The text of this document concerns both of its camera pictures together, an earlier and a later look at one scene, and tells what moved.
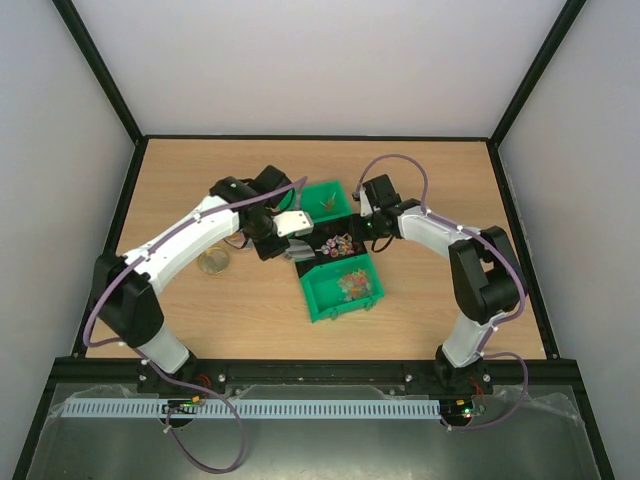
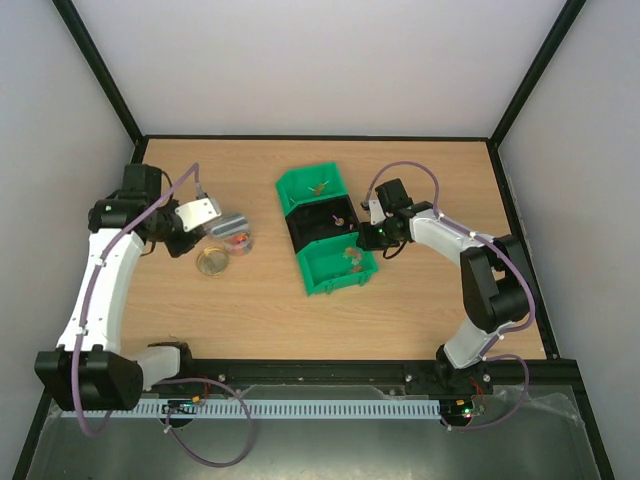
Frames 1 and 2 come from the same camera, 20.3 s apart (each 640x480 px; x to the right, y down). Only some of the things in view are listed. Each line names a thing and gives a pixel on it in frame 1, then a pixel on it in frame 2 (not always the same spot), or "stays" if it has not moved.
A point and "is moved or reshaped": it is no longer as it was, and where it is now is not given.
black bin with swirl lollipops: x=334 y=240 to x=322 y=224
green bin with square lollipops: x=324 y=200 is moved or reshaped
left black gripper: x=266 y=252 to x=179 y=248
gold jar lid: x=214 y=261 stays
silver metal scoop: x=299 y=249 is moved or reshaped
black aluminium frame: x=421 y=374 stays
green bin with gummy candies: x=337 y=287 to x=335 y=262
